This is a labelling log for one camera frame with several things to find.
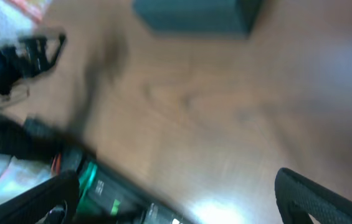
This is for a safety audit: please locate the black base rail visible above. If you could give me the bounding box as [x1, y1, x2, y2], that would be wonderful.
[51, 149, 192, 224]

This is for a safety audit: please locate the black box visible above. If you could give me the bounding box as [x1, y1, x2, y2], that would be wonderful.
[131, 0, 265, 39]

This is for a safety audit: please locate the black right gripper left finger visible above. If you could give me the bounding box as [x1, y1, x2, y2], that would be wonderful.
[0, 170, 79, 224]

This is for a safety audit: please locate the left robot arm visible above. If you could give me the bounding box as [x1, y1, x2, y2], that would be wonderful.
[0, 32, 67, 161]

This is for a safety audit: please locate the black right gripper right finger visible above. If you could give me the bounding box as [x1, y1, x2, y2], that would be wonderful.
[275, 167, 352, 224]

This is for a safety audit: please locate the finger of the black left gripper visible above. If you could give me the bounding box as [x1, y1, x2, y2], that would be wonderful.
[22, 33, 67, 77]

